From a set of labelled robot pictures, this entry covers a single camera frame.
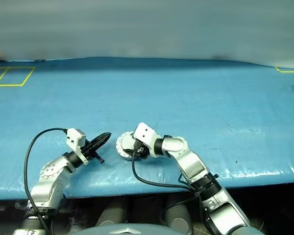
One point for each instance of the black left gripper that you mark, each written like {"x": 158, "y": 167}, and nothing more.
{"x": 89, "y": 150}

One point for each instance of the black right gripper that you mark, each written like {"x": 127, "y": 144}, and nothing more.
{"x": 142, "y": 153}

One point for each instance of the white round disc object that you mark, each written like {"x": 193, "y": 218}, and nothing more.
{"x": 123, "y": 143}

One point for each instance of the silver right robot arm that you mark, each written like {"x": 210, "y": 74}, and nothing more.
{"x": 191, "y": 164}

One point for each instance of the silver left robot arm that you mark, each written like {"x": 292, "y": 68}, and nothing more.
{"x": 50, "y": 171}

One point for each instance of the blue table cover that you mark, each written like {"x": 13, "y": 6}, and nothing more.
{"x": 161, "y": 98}

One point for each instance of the grey rounded cylinder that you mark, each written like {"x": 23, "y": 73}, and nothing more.
{"x": 111, "y": 215}
{"x": 178, "y": 218}

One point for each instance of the grey domed cover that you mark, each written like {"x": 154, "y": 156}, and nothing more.
{"x": 117, "y": 231}

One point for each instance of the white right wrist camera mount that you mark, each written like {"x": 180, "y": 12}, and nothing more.
{"x": 144, "y": 132}

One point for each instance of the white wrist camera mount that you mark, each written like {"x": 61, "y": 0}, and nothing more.
{"x": 144, "y": 132}
{"x": 73, "y": 137}

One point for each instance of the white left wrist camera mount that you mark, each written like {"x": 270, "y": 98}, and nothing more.
{"x": 73, "y": 137}

